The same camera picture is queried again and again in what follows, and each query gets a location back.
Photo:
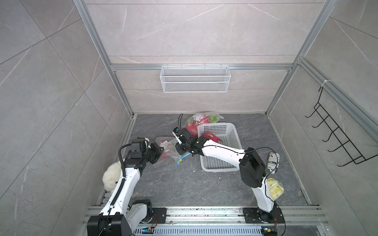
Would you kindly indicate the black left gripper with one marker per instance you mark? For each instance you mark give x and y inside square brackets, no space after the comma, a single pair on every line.
[155,148]

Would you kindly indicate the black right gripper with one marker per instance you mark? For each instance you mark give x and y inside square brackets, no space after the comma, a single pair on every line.
[178,147]

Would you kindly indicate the zip-top bag with blue seal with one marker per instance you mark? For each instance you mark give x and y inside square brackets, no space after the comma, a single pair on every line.
[169,160]

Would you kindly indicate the zip-top bag with dragon fruit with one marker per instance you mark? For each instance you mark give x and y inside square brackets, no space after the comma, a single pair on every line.
[194,121]

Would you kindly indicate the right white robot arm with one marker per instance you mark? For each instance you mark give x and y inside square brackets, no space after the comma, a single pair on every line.
[252,168]

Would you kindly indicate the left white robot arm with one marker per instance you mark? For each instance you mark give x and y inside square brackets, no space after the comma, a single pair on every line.
[124,183]

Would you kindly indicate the yellow-green packaged snack bag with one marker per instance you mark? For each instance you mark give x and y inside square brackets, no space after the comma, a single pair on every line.
[275,188]

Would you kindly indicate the white plush teddy bear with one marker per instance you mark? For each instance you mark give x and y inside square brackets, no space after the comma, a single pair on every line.
[111,176]

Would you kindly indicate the stars and stripes patterned can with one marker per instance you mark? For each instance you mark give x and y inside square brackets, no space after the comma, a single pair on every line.
[273,163]

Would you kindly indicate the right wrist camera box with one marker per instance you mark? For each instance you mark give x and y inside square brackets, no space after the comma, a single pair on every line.
[176,134]

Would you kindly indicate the white wire mesh wall basket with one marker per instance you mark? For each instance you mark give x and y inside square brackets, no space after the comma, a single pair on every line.
[185,79]

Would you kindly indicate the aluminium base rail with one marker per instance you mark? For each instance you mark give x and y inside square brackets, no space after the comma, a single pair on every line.
[226,221]

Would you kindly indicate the black wire wall hook rack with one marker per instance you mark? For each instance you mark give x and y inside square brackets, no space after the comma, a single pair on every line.
[344,142]

